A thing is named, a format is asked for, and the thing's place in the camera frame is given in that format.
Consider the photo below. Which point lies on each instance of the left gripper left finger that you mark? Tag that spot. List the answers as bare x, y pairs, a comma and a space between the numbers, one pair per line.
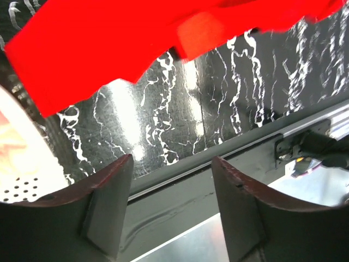
82, 222

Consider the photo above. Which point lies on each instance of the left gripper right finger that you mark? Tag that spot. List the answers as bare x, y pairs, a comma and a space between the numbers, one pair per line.
263, 224

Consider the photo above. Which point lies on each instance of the red t shirt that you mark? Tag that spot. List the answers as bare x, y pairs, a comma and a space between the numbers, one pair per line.
69, 49

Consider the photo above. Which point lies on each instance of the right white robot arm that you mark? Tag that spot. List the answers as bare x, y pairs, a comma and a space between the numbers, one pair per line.
331, 152

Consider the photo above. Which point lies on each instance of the white plastic laundry basket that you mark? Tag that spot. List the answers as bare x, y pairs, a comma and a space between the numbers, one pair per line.
29, 170

